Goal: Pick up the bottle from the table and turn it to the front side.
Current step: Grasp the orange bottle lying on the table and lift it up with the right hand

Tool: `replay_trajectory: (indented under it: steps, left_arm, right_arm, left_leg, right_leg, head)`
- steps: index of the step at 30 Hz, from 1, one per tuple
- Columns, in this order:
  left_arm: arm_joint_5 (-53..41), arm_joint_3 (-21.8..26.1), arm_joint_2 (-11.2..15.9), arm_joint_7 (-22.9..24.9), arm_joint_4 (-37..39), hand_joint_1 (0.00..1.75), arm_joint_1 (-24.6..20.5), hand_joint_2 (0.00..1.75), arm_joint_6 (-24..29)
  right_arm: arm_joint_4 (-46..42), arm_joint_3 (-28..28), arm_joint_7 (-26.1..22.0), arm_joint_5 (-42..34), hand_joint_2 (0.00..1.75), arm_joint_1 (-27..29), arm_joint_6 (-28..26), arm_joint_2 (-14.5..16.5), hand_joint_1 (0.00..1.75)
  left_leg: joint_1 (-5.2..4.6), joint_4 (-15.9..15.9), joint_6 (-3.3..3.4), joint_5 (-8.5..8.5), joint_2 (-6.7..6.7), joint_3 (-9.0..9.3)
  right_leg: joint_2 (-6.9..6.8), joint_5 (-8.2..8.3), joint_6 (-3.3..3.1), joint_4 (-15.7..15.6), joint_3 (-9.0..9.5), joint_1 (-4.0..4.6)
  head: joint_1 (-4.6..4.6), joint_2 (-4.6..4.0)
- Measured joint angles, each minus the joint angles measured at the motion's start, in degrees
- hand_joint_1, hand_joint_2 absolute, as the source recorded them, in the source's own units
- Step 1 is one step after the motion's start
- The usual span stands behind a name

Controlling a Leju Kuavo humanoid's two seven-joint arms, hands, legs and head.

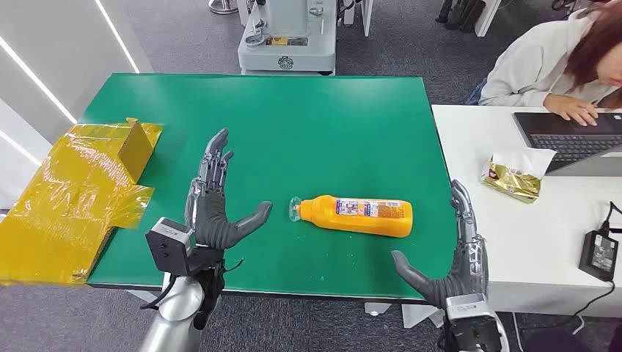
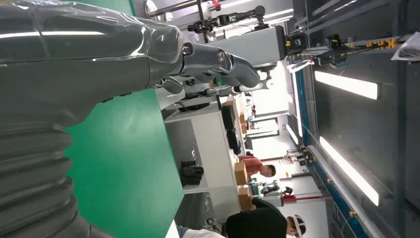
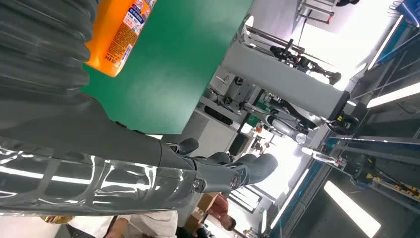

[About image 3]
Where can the person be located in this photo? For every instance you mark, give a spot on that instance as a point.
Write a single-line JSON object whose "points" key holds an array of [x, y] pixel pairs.
{"points": [[151, 225], [221, 210]]}

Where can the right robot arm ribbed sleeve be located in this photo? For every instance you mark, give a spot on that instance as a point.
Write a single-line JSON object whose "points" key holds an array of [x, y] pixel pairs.
{"points": [[39, 46]]}

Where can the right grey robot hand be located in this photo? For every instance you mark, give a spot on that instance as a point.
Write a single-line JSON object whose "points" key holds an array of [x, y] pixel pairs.
{"points": [[98, 164]]}

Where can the cardboard box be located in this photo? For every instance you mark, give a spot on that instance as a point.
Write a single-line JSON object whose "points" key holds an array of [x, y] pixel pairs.
{"points": [[206, 201]]}

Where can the black camera tripod rig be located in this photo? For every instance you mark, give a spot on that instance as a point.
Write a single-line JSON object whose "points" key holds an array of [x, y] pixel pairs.
{"points": [[305, 62]]}

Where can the grey gantry column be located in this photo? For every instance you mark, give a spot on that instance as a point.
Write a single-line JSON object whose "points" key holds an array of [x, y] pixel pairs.
{"points": [[282, 78]]}

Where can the ceiling light panel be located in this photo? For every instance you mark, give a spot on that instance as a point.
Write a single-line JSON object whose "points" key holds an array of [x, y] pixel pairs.
{"points": [[393, 95], [352, 208]]}

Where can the white cabinet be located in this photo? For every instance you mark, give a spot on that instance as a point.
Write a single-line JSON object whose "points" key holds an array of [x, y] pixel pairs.
{"points": [[213, 134]]}

